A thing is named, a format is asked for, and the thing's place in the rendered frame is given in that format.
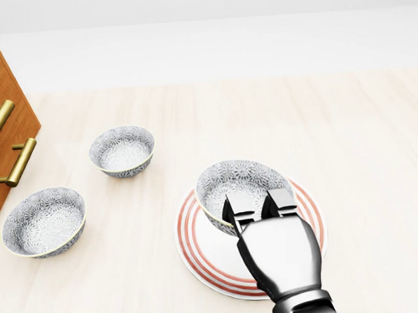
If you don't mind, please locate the white plate with red rings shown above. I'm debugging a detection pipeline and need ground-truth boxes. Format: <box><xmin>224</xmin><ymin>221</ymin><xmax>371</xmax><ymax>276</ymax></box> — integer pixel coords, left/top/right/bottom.
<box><xmin>171</xmin><ymin>174</ymin><xmax>331</xmax><ymax>305</ymax></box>

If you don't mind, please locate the grey patterned bowl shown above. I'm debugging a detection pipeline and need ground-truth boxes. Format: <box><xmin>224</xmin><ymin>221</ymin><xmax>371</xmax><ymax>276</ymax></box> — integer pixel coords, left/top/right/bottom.
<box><xmin>87</xmin><ymin>123</ymin><xmax>158</xmax><ymax>180</ymax></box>
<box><xmin>0</xmin><ymin>186</ymin><xmax>90</xmax><ymax>261</ymax></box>
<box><xmin>193</xmin><ymin>155</ymin><xmax>298</xmax><ymax>240</ymax></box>

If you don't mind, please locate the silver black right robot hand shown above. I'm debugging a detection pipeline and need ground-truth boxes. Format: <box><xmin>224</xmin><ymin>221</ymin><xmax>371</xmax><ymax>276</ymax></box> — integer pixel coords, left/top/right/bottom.
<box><xmin>220</xmin><ymin>186</ymin><xmax>325</xmax><ymax>307</ymax></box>

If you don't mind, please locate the wooden cabinet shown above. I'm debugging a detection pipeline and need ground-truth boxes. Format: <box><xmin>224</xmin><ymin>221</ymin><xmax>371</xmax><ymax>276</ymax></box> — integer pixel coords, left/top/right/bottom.
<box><xmin>0</xmin><ymin>6</ymin><xmax>48</xmax><ymax>233</ymax></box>

